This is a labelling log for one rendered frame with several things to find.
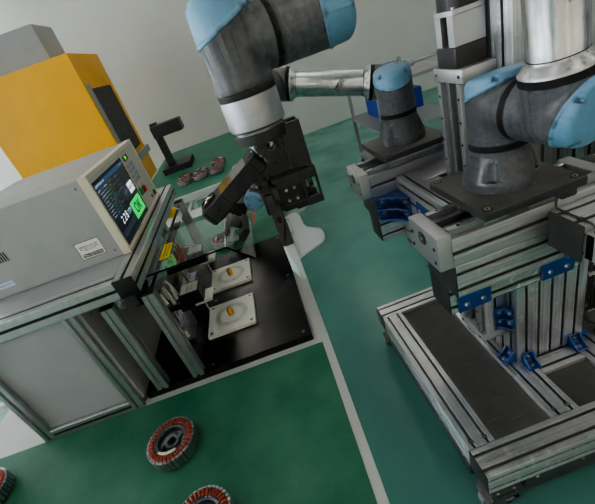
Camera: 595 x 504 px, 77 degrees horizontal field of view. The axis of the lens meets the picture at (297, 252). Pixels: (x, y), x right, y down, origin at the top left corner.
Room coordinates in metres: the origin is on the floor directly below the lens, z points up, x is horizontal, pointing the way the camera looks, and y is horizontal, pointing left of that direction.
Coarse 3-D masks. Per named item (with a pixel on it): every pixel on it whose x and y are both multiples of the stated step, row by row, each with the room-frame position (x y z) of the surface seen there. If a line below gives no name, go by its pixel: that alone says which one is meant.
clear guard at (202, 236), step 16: (192, 224) 1.05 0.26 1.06; (208, 224) 1.01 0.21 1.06; (224, 224) 0.97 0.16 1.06; (160, 240) 1.02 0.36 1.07; (176, 240) 0.98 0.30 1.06; (192, 240) 0.94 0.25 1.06; (208, 240) 0.90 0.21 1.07; (224, 240) 0.86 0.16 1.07; (240, 240) 0.89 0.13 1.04; (176, 256) 0.87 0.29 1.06; (192, 256) 0.84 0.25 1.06
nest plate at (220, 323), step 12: (240, 300) 1.01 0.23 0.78; (252, 300) 0.99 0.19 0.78; (216, 312) 0.99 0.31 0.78; (240, 312) 0.95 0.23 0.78; (252, 312) 0.93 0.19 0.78; (216, 324) 0.93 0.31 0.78; (228, 324) 0.91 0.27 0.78; (240, 324) 0.89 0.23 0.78; (252, 324) 0.88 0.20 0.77; (216, 336) 0.88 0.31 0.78
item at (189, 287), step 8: (200, 280) 0.99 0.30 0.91; (184, 288) 0.96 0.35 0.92; (192, 288) 0.95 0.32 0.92; (200, 288) 0.95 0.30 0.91; (208, 288) 0.98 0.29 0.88; (184, 296) 0.93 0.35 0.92; (192, 296) 0.93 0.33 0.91; (200, 296) 0.93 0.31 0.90; (208, 296) 0.94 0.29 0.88; (184, 304) 0.92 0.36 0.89; (192, 304) 0.92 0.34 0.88; (176, 312) 0.95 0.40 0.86
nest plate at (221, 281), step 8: (232, 264) 1.27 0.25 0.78; (240, 264) 1.25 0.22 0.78; (248, 264) 1.22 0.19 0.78; (216, 272) 1.25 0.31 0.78; (224, 272) 1.23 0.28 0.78; (240, 272) 1.19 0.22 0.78; (248, 272) 1.17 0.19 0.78; (216, 280) 1.19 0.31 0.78; (224, 280) 1.17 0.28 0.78; (232, 280) 1.15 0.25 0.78; (240, 280) 1.13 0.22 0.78; (248, 280) 1.13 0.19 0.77; (216, 288) 1.14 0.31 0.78; (224, 288) 1.13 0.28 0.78
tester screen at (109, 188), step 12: (120, 168) 1.10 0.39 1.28; (108, 180) 0.98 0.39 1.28; (120, 180) 1.06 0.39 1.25; (108, 192) 0.94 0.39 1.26; (120, 192) 1.01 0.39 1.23; (132, 192) 1.09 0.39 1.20; (108, 204) 0.91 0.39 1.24; (120, 204) 0.97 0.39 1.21; (132, 216) 1.00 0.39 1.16; (120, 228) 0.89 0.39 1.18; (132, 228) 0.96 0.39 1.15
